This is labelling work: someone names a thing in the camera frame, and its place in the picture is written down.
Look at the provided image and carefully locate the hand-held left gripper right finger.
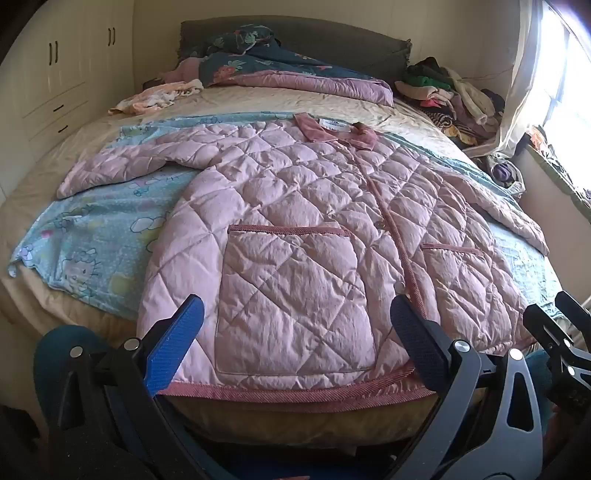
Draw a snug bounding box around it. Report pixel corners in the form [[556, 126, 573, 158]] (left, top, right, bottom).
[[390, 294, 546, 480]]

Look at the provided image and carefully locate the purple cloth heap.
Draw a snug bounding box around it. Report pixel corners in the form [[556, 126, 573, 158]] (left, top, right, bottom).
[[480, 152, 527, 198]]

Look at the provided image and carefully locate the pile of mixed clothes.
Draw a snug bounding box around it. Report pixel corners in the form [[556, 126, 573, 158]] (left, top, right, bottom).
[[394, 56, 509, 148]]

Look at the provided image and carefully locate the dark floral quilt pink lining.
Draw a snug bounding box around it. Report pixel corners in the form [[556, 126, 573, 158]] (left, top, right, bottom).
[[198, 39, 394, 106]]

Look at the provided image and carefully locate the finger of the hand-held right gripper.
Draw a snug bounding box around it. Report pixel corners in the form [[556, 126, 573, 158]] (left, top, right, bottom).
[[523, 302, 580, 367], [555, 291, 591, 326]]

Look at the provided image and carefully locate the plain pink cloth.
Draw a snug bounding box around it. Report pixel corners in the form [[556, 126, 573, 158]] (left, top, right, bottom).
[[172, 58, 205, 85]]

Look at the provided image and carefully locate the green cloth on windowsill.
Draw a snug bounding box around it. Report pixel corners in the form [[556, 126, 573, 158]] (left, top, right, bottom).
[[526, 124, 591, 210]]

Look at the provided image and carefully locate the pink quilted jacket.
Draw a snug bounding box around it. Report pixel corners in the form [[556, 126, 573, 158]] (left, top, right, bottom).
[[58, 113, 550, 402]]

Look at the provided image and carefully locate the light blue cartoon blanket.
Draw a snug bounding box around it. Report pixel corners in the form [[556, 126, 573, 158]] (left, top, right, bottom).
[[9, 113, 573, 324]]

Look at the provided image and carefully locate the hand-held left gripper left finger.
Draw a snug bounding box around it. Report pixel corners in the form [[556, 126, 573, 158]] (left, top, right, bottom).
[[46, 294, 206, 480]]

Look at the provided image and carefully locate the dark floral pillow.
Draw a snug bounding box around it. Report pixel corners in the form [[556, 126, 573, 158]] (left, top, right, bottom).
[[205, 25, 282, 57]]

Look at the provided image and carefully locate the pink white patterned cloth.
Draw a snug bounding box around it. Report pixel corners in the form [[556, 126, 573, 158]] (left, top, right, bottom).
[[109, 79, 204, 115]]

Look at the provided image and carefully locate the cream curtain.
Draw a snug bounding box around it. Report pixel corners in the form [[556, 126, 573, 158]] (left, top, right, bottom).
[[478, 0, 555, 158]]

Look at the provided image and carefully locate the bed with beige sheet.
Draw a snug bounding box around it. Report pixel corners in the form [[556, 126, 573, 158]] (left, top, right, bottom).
[[0, 83, 571, 444]]

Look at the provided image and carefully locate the white wardrobe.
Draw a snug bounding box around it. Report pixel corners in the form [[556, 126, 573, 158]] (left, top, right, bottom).
[[0, 0, 136, 155]]

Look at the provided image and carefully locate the bright window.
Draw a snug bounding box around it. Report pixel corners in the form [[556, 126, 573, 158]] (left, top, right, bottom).
[[531, 0, 591, 195]]

